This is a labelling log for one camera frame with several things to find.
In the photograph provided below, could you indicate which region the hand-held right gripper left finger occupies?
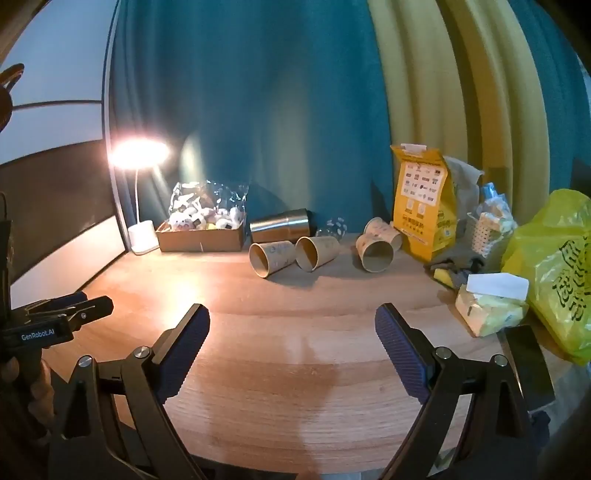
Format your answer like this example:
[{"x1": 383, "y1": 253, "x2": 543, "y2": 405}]
[{"x1": 48, "y1": 303, "x2": 211, "y2": 480}]

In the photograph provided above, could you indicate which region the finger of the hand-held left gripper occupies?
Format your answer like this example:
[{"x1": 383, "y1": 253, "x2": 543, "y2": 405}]
[
  {"x1": 28, "y1": 296, "x2": 114, "y2": 331},
  {"x1": 24, "y1": 291, "x2": 88, "y2": 315}
]

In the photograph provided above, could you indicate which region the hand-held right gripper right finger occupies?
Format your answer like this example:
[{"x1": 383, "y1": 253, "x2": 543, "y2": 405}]
[{"x1": 375, "y1": 303, "x2": 550, "y2": 480}]

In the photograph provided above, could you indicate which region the beige paper cup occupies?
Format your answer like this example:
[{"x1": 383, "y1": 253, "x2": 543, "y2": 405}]
[
  {"x1": 294, "y1": 235, "x2": 340, "y2": 272},
  {"x1": 364, "y1": 217, "x2": 403, "y2": 252},
  {"x1": 248, "y1": 240, "x2": 296, "y2": 279},
  {"x1": 355, "y1": 233, "x2": 394, "y2": 273}
]

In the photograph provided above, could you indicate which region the person's left hand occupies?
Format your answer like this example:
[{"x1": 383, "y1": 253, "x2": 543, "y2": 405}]
[{"x1": 0, "y1": 356, "x2": 56, "y2": 437}]

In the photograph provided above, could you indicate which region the white desk lamp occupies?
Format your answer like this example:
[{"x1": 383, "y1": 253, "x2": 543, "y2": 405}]
[{"x1": 108, "y1": 138, "x2": 171, "y2": 256}]

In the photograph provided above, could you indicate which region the yellow tissue pack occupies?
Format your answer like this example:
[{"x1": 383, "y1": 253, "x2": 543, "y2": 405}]
[{"x1": 455, "y1": 272, "x2": 530, "y2": 337}]

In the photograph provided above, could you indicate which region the cardboard box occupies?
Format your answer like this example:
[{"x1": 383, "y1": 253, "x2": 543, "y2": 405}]
[{"x1": 156, "y1": 219, "x2": 247, "y2": 253}]

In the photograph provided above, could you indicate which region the black phone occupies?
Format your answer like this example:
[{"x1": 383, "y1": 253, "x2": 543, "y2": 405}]
[{"x1": 503, "y1": 324, "x2": 556, "y2": 411}]

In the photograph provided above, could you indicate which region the clear bag of white packets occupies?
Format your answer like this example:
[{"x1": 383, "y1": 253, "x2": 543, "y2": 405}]
[{"x1": 168, "y1": 180, "x2": 250, "y2": 230}]

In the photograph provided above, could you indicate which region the clear plastic wrapper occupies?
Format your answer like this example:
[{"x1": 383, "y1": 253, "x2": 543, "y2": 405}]
[{"x1": 323, "y1": 216, "x2": 348, "y2": 240}]

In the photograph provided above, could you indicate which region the white perforated basket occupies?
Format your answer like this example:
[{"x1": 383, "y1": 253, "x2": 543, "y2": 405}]
[{"x1": 467, "y1": 210, "x2": 509, "y2": 258}]

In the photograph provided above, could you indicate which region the yellow paper bag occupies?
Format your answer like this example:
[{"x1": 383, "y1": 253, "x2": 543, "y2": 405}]
[{"x1": 390, "y1": 143, "x2": 459, "y2": 265}]

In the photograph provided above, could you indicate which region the stainless steel tumbler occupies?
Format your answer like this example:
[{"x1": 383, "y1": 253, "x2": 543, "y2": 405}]
[{"x1": 249, "y1": 209, "x2": 311, "y2": 244}]

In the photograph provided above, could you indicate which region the clear bag of snacks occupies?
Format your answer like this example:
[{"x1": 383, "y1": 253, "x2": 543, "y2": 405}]
[{"x1": 478, "y1": 182, "x2": 518, "y2": 232}]

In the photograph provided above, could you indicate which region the yellow-green plastic bag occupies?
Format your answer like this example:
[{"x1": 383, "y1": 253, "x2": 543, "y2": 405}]
[{"x1": 501, "y1": 188, "x2": 591, "y2": 366}]

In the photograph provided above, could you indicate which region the dark brown object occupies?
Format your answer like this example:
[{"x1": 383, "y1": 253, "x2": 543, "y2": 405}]
[{"x1": 0, "y1": 64, "x2": 25, "y2": 134}]

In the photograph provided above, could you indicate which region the teal curtain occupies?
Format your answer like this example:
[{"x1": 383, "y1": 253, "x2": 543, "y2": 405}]
[
  {"x1": 105, "y1": 0, "x2": 402, "y2": 252},
  {"x1": 505, "y1": 0, "x2": 591, "y2": 195}
]

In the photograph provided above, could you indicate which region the yellow curtain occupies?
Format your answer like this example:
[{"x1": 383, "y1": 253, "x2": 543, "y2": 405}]
[{"x1": 367, "y1": 0, "x2": 552, "y2": 222}]

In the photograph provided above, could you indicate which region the window with dark frame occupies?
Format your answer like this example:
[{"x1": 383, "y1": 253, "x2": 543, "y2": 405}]
[{"x1": 0, "y1": 0, "x2": 127, "y2": 310}]

